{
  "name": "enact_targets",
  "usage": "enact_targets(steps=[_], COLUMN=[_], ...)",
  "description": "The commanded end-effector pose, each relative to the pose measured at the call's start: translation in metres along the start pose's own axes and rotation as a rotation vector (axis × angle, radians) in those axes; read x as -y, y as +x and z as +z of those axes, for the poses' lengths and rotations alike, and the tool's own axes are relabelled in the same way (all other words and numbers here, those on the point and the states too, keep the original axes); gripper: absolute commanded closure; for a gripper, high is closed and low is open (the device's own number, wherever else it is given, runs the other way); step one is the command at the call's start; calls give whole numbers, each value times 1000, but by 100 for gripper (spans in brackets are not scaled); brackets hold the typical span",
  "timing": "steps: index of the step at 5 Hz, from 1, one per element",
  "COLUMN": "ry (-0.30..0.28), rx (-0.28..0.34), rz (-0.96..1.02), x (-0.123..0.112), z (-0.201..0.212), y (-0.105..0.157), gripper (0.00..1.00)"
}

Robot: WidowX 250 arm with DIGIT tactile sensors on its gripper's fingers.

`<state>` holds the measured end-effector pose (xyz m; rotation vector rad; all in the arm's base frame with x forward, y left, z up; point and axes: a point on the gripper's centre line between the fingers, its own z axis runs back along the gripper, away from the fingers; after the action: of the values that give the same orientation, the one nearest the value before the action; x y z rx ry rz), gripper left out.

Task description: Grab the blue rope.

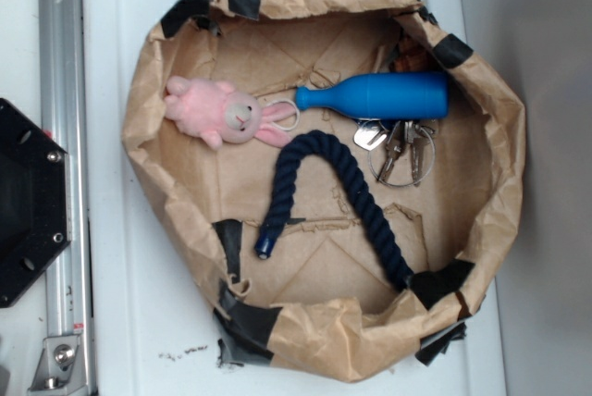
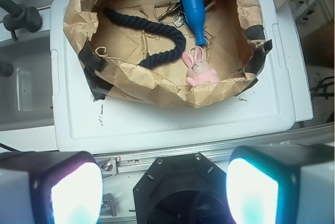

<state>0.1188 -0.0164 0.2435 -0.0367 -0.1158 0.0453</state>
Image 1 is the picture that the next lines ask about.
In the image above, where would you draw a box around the white plastic tray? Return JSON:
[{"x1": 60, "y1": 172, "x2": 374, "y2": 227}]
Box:
[{"x1": 83, "y1": 0, "x2": 506, "y2": 395}]

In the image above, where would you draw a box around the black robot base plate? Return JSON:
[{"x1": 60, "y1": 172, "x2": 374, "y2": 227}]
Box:
[{"x1": 1, "y1": 99, "x2": 69, "y2": 308}]

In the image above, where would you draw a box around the brown paper bag container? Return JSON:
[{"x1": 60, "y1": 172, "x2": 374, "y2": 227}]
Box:
[{"x1": 122, "y1": 0, "x2": 525, "y2": 382}]

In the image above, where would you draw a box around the silver key bunch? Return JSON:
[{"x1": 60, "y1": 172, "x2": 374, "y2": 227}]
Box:
[{"x1": 353, "y1": 119, "x2": 437, "y2": 188}]

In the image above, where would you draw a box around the blue plastic bottle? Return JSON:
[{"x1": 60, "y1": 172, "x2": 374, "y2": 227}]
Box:
[{"x1": 295, "y1": 72, "x2": 449, "y2": 119}]

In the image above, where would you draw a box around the dark blue twisted rope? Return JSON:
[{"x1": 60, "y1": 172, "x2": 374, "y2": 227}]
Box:
[{"x1": 254, "y1": 130, "x2": 416, "y2": 293}]

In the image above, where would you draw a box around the pink plush bunny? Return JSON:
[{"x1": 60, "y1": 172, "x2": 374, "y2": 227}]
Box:
[{"x1": 164, "y1": 76, "x2": 300, "y2": 150}]

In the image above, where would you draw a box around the aluminium frame rail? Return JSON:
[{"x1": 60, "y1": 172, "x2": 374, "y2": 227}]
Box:
[{"x1": 30, "y1": 0, "x2": 98, "y2": 395}]

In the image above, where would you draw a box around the brown woven object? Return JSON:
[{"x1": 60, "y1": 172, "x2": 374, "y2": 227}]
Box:
[{"x1": 389, "y1": 35, "x2": 432, "y2": 72}]

